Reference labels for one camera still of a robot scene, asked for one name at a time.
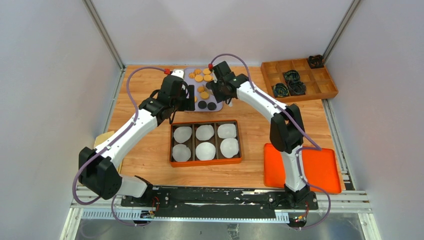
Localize black sandwich cookie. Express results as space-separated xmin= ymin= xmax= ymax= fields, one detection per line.
xmin=205 ymin=81 xmax=215 ymax=90
xmin=207 ymin=102 xmax=217 ymax=111
xmin=197 ymin=100 xmax=208 ymax=110

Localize lavender cookie tray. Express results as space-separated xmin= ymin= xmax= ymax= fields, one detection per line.
xmin=183 ymin=66 xmax=223 ymax=112

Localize metal tongs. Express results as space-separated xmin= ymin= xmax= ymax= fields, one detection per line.
xmin=211 ymin=73 xmax=233 ymax=107

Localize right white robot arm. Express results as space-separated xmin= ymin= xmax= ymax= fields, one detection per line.
xmin=208 ymin=61 xmax=311 ymax=209

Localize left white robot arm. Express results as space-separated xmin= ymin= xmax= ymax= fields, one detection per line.
xmin=72 ymin=68 xmax=195 ymax=207

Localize orange compartment box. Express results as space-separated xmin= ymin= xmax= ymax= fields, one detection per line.
xmin=169 ymin=119 xmax=243 ymax=168

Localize black rolled fabric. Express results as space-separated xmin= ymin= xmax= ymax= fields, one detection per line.
xmin=287 ymin=80 xmax=307 ymax=96
xmin=282 ymin=69 xmax=300 ymax=84
xmin=272 ymin=83 xmax=290 ymax=98
xmin=307 ymin=54 xmax=325 ymax=69

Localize tan folded cloth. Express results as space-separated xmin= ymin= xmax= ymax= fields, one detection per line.
xmin=93 ymin=130 xmax=123 ymax=173

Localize wooden divided organizer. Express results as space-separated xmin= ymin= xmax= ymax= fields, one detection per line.
xmin=261 ymin=58 xmax=339 ymax=103

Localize orange box lid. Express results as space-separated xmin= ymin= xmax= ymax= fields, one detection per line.
xmin=263 ymin=143 xmax=345 ymax=194

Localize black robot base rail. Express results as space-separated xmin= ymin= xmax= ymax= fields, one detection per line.
xmin=120 ymin=186 xmax=319 ymax=220

